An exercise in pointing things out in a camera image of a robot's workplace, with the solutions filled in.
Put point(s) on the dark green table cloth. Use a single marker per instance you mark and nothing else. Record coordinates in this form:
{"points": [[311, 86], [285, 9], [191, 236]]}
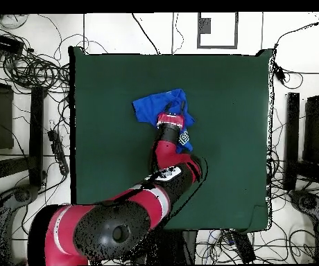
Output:
{"points": [[217, 138]]}

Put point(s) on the grey square frame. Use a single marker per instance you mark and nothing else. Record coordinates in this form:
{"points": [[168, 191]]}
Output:
{"points": [[204, 26]]}

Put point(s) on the black frame stand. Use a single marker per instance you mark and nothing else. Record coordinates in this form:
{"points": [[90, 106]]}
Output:
{"points": [[292, 138], [36, 124]]}

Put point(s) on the black electronics box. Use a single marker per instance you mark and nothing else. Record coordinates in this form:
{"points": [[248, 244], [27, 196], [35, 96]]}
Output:
{"points": [[5, 43]]}

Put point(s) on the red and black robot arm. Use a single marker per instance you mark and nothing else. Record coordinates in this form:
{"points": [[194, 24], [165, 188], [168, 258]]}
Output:
{"points": [[115, 230]]}

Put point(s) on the grey wheeled base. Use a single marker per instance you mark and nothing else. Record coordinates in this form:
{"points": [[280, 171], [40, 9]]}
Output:
{"points": [[308, 202], [23, 194]]}

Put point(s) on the black power adapter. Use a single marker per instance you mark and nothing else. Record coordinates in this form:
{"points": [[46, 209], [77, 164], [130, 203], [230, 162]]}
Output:
{"points": [[280, 73]]}

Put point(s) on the black power strip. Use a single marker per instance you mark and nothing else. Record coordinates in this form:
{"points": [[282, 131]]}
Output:
{"points": [[244, 248], [58, 151]]}

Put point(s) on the blue printed t-shirt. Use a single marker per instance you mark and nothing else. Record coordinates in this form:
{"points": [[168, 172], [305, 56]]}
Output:
{"points": [[148, 108]]}

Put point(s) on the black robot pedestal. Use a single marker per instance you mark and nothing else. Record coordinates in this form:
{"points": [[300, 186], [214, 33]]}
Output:
{"points": [[181, 246]]}

